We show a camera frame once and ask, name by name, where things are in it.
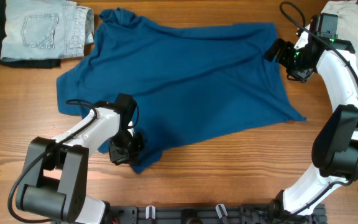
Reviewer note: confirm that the light blue denim shorts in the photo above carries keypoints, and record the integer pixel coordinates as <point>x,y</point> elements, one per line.
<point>40,30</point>

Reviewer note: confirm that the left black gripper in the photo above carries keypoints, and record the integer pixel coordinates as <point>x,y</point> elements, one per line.
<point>130,156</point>

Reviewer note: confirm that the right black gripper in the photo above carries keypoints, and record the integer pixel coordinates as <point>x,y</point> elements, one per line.
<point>286,48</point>

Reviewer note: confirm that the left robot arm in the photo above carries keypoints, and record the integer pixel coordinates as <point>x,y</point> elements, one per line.
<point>54,176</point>

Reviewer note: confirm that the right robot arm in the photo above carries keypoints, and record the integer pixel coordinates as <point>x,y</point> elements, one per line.
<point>335,149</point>

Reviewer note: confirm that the dark blue polo shirt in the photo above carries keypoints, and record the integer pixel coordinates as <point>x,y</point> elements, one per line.
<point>191,84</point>

